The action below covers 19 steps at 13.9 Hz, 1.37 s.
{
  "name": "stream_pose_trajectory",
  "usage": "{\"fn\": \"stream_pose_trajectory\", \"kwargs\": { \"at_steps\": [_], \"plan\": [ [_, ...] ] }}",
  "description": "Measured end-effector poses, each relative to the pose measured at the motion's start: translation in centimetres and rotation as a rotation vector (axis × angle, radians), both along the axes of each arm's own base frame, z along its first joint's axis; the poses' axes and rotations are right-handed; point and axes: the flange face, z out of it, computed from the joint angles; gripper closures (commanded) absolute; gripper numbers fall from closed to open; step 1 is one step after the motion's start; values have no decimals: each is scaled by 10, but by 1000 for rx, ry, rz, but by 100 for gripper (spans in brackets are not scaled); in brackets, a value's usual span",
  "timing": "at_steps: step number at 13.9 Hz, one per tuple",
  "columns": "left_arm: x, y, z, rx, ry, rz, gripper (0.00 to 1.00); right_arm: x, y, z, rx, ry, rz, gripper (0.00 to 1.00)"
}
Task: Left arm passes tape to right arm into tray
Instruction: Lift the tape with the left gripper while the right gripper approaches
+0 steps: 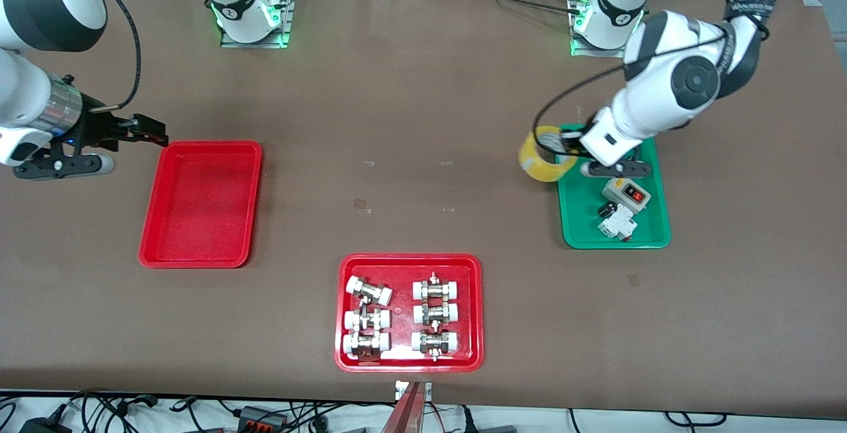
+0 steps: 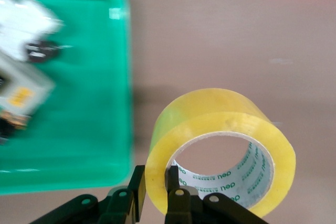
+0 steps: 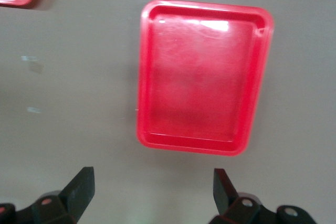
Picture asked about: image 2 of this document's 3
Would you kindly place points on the brass potentiometer black knob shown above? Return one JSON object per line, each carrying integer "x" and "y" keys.
{"x": 13, "y": 127}

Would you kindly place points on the white circuit breaker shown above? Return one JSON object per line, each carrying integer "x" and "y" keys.
{"x": 23, "y": 19}

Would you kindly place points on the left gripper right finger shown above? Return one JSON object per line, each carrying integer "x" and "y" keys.
{"x": 179, "y": 205}

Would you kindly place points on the green plastic tray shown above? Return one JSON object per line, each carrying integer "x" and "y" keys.
{"x": 92, "y": 103}

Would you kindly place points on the grey switch box red button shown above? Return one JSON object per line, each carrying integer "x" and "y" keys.
{"x": 26, "y": 85}

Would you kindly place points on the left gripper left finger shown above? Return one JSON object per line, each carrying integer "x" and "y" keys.
{"x": 123, "y": 203}

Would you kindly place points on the yellow packing tape roll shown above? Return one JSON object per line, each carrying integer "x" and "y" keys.
{"x": 215, "y": 108}

